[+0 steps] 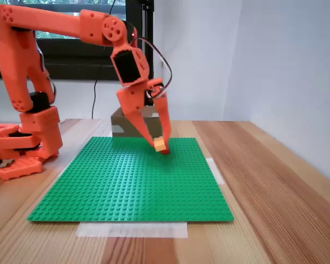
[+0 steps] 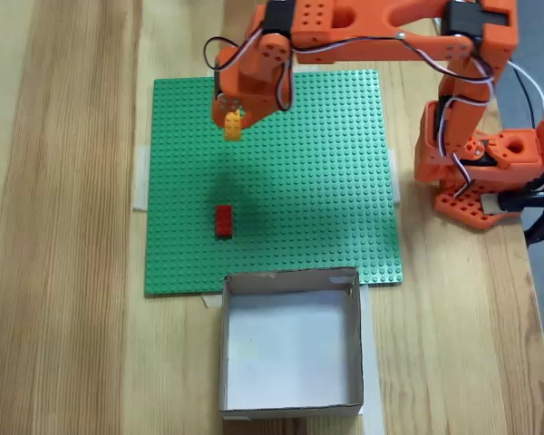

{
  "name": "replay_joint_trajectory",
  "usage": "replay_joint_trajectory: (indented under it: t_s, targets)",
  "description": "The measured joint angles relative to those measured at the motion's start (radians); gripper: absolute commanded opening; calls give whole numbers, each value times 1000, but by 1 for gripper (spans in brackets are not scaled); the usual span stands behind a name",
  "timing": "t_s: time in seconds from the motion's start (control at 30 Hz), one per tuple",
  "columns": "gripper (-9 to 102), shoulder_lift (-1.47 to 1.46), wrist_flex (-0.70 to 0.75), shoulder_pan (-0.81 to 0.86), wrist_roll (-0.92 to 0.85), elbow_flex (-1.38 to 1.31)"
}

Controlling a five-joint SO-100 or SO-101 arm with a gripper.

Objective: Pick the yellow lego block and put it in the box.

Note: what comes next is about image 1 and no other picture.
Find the yellow lego block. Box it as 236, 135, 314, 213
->
153, 136, 166, 153

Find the cardboard box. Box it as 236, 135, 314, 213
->
111, 106, 165, 138

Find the green lego baseplate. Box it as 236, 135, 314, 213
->
27, 136, 235, 222

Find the black framed window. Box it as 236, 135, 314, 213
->
0, 0, 144, 83

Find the translucent masking tape strip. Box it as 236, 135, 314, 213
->
75, 221, 188, 239
205, 157, 226, 185

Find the gripper servo wire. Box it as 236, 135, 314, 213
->
130, 37, 173, 98

